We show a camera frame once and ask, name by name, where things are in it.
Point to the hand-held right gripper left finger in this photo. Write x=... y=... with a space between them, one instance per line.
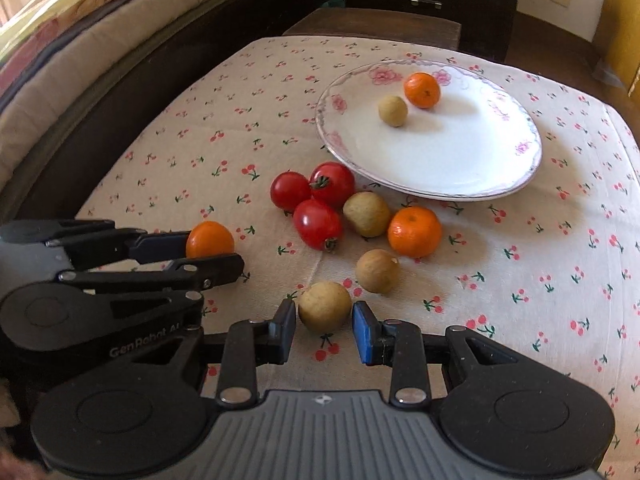
x=285 y=331

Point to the low wooden stool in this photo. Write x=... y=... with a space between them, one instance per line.
x=370 y=27

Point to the white floral-rimmed plate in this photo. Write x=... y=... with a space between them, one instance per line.
x=450 y=152

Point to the red cherry tomato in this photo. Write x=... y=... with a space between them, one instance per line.
x=317 y=224
x=332 y=183
x=290 y=190

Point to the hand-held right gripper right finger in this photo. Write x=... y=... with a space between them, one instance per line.
x=362 y=336

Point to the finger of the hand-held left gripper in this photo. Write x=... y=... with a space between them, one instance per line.
x=160 y=242
x=215 y=266

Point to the yellow wooden wardrobe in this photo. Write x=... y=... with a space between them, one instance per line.
x=620 y=15

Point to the small orange mandarin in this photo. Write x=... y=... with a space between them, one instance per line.
x=210 y=239
x=415 y=232
x=422 y=90

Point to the brown longan fruit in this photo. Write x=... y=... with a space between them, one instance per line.
x=392 y=111
x=377 y=271
x=367 y=213
x=325 y=306

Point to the cherry-printed tablecloth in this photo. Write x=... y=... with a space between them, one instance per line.
x=500 y=285

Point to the person's left forearm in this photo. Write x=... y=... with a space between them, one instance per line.
x=12 y=466

